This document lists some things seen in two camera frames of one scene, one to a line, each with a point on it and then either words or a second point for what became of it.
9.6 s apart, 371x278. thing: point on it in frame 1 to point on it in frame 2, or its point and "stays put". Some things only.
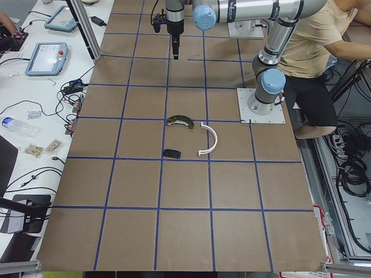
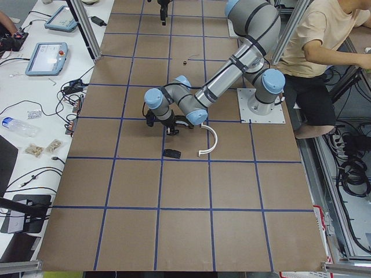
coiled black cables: [353, 173] stays put
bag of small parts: [35, 150] stays put
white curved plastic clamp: [200, 152] stays put
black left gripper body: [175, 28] to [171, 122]
